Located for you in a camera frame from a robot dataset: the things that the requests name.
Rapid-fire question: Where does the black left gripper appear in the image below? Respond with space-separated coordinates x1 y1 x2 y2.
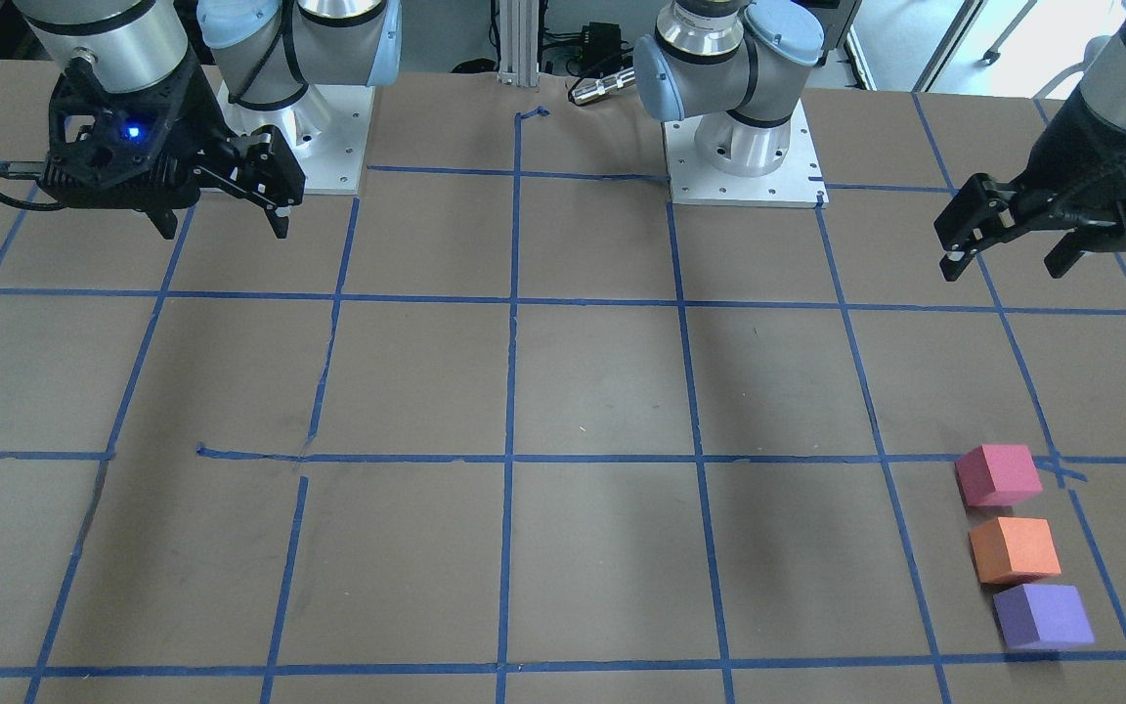
933 93 1126 282

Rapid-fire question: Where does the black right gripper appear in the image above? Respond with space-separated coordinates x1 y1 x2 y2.
39 50 307 241

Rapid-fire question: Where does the orange foam cube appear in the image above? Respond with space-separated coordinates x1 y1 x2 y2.
969 516 1061 585

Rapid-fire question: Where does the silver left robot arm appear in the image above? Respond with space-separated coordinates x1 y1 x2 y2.
633 1 1126 280

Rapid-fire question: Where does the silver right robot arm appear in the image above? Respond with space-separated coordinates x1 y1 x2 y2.
0 1 402 240

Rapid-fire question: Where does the pink foam cube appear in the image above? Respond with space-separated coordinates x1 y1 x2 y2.
953 444 1044 507

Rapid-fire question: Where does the purple foam cube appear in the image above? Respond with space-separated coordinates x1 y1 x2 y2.
993 583 1096 650

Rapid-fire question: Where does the silver metal connector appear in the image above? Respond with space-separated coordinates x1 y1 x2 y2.
568 66 637 107

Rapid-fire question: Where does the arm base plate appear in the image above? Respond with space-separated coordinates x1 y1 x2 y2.
663 103 830 208
216 83 376 196

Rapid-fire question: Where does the aluminium frame post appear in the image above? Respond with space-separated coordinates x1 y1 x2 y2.
495 0 543 90

